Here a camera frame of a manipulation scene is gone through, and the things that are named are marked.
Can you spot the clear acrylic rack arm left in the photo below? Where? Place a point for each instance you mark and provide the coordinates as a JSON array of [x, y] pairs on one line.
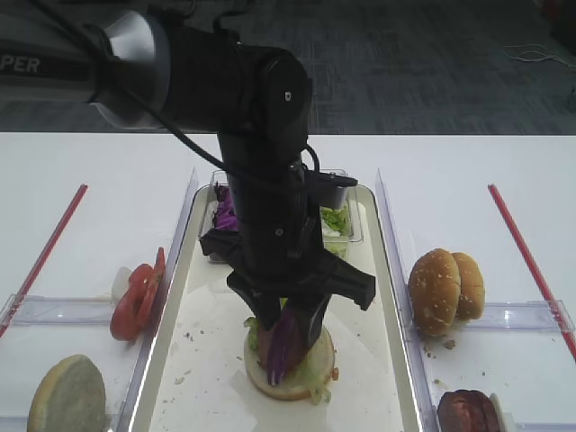
[[54, 310]]

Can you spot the bun half lower left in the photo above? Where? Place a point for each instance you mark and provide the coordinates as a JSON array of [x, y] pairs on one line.
[[70, 397]]

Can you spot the sesame bun top front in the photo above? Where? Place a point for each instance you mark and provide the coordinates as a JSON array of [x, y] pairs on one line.
[[434, 290]]

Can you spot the lettuce leaf on bun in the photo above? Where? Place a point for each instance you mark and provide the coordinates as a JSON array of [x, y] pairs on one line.
[[315, 378]]

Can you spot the pink ham slice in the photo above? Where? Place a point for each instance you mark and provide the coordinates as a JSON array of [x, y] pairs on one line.
[[264, 338]]

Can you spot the sesame bun top rear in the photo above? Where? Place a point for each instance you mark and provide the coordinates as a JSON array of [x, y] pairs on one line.
[[472, 296]]

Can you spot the sesame bun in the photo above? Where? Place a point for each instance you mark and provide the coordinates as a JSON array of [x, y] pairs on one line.
[[472, 296], [434, 290]]

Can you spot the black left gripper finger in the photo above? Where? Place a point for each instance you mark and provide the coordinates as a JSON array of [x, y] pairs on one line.
[[265, 304]]

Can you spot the red strip left side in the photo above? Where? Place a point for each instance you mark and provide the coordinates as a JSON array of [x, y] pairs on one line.
[[45, 256]]

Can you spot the green lettuce leaves in container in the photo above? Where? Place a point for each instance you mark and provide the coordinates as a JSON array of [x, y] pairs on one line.
[[336, 230]]

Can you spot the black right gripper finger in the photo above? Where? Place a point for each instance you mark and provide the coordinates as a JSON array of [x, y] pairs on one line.
[[308, 311]]

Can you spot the red strip right side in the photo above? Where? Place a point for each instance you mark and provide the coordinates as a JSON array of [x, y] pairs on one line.
[[541, 283]]

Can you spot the bottom bun on tray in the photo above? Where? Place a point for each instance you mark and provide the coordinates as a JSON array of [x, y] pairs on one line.
[[297, 373]]

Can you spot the red tomato slices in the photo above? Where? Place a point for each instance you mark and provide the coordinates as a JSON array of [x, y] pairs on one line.
[[133, 312]]

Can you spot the red strip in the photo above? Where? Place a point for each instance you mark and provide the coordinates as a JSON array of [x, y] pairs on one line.
[[45, 256], [541, 283]]

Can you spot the purple cabbage piece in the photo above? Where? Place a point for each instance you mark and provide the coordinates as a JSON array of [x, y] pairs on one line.
[[285, 347]]

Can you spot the purple cabbage in container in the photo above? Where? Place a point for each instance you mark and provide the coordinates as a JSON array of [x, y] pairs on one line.
[[224, 218]]

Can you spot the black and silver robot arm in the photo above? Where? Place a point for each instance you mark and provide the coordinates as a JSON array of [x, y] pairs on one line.
[[243, 108]]

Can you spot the clear acrylic divider rail left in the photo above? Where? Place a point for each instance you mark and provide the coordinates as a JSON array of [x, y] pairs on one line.
[[137, 409]]

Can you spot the clear plastic salad container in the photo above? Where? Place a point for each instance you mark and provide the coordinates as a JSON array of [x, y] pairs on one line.
[[219, 177]]

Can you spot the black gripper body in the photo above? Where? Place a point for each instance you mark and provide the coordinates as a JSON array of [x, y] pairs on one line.
[[326, 275]]

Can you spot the metal serving tray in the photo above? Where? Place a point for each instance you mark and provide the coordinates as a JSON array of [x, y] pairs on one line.
[[252, 345]]

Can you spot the white parchment paper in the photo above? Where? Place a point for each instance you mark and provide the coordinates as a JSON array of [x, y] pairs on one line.
[[205, 387]]

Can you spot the brown meat patty slices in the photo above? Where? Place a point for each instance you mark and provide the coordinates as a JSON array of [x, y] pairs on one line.
[[467, 411]]

